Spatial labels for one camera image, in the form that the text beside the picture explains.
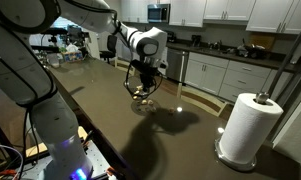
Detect striped floor rug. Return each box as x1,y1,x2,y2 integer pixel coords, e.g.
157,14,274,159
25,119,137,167
158,78,230,118

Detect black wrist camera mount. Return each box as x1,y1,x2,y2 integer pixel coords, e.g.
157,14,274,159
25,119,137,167
133,59,160,71

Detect black base cables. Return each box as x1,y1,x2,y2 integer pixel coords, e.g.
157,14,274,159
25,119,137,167
18,71,58,158

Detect perforated robot base plate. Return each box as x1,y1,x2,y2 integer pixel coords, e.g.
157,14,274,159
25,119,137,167
21,139,115,180

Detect white wooden chair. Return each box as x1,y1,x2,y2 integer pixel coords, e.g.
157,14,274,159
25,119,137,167
113,55,138,77

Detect stainless steel microwave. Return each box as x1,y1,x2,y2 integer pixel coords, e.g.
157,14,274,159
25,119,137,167
147,3,171,24

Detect white kitchen cabinets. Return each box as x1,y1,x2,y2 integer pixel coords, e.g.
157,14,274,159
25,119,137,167
184,51,295,104
120,0,301,36

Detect white cable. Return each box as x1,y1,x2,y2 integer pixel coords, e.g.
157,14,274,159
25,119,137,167
0,143,24,180

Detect dark kitchen countertop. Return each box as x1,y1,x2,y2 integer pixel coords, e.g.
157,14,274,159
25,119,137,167
166,41,298,73

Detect white paper towel roll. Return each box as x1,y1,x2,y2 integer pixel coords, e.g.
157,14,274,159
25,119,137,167
218,92,285,165

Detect stainless steel dishwasher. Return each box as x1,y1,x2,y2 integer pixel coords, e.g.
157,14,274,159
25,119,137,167
165,48,191,83

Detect wooden cutting board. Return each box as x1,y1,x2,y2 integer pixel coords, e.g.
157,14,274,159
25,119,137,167
249,33,277,51

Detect metal camera stand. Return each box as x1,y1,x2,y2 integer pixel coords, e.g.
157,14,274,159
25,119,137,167
267,18,301,101

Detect white lower kitchen cabinets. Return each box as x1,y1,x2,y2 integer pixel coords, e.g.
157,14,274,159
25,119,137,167
184,51,295,104

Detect clear plastic container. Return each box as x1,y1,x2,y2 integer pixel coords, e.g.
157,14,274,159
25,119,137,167
46,53,61,69

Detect dark cooking pan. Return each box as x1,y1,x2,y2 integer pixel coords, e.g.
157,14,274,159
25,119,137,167
236,38,268,60

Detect black coffee maker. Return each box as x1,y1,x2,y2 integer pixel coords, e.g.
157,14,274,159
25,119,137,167
191,34,202,48

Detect kitchen faucet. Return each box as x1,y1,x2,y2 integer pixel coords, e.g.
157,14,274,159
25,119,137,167
209,39,225,51

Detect white upper kitchen cabinets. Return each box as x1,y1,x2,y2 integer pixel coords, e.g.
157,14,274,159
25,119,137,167
120,0,301,36

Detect black office chair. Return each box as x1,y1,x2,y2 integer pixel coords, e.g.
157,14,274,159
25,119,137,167
99,34,119,64

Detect tissue box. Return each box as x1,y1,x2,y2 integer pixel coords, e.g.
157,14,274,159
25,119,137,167
61,43,84,63

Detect black camera on stand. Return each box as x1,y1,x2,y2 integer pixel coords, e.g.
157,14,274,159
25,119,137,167
66,24,91,44

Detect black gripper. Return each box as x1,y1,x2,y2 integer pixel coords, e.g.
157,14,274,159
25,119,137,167
138,68,156,96

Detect orange cable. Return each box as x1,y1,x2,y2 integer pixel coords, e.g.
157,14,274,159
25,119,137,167
0,168,20,180

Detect metal paper towel holder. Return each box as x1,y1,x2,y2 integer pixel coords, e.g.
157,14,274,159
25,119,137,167
214,91,271,173

